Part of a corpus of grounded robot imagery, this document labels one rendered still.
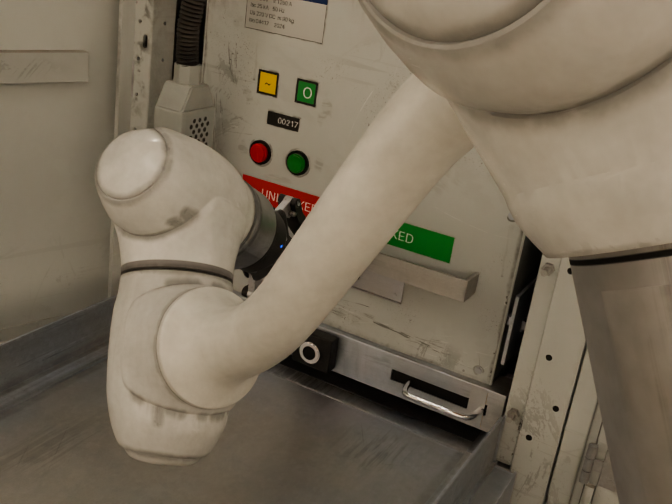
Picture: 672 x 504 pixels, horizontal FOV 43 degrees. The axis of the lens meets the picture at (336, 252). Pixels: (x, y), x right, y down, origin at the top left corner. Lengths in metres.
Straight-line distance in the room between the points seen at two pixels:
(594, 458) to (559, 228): 0.79
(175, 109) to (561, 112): 0.90
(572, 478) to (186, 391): 0.55
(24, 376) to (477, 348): 0.58
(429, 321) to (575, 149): 0.89
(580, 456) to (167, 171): 0.61
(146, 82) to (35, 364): 0.41
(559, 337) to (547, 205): 0.76
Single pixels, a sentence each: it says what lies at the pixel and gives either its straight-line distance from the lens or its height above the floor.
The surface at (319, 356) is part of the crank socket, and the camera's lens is 1.18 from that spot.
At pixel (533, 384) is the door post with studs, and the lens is 1.06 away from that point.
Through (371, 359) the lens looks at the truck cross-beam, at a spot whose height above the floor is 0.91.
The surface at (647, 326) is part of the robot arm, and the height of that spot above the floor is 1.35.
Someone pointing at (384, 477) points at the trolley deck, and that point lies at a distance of 1.05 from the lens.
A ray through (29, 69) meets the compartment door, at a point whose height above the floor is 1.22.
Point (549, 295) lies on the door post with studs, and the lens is 1.01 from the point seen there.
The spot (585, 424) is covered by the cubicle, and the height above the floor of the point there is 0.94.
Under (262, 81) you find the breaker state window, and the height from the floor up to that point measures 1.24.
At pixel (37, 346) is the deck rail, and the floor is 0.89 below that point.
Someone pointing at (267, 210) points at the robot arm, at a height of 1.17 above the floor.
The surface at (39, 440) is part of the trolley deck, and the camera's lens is 1.07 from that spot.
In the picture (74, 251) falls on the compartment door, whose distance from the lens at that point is 1.32.
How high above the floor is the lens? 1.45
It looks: 21 degrees down
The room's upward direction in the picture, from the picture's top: 8 degrees clockwise
